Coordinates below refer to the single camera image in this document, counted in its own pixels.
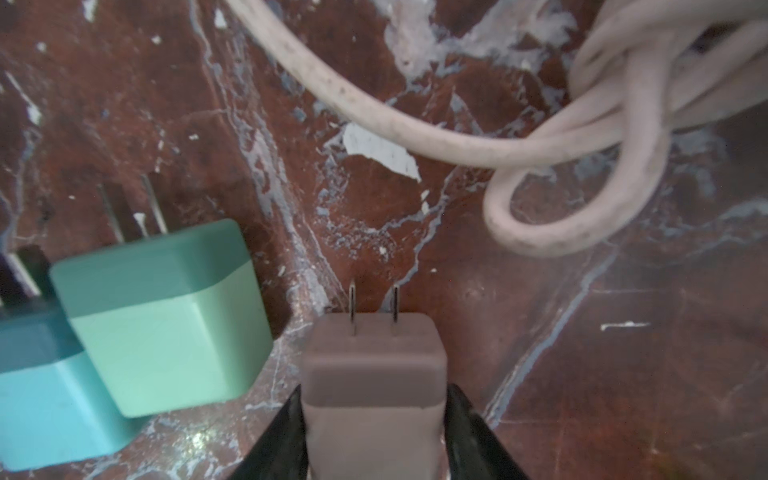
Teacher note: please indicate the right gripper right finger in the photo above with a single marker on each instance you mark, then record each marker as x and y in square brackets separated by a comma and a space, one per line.
[473, 450]

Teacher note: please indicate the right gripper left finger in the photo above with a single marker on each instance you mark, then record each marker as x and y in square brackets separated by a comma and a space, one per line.
[281, 452]

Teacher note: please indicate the pink plug adapter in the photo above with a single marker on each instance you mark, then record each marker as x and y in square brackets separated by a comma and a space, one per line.
[373, 394]

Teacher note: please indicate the green plug adapter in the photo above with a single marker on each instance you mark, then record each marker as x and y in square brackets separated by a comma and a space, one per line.
[170, 321]

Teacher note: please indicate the teal plug adapter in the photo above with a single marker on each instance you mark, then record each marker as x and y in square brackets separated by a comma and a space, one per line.
[55, 409]

